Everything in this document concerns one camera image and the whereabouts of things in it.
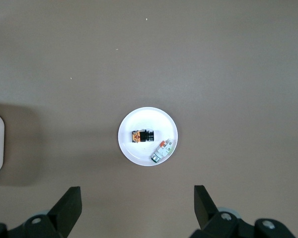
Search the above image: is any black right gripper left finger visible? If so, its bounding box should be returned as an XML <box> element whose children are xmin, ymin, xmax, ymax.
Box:
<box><xmin>8</xmin><ymin>186</ymin><xmax>83</xmax><ymax>238</ymax></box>

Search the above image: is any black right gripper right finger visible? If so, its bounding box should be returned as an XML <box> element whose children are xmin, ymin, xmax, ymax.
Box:
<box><xmin>188</xmin><ymin>184</ymin><xmax>256</xmax><ymax>238</ymax></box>

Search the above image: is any orange black push switch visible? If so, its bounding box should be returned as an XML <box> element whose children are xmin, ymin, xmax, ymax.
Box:
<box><xmin>131</xmin><ymin>128</ymin><xmax>156</xmax><ymax>144</ymax></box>

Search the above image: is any pink round plate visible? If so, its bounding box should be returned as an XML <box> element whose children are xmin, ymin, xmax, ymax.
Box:
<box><xmin>118</xmin><ymin>107</ymin><xmax>179</xmax><ymax>167</ymax></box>

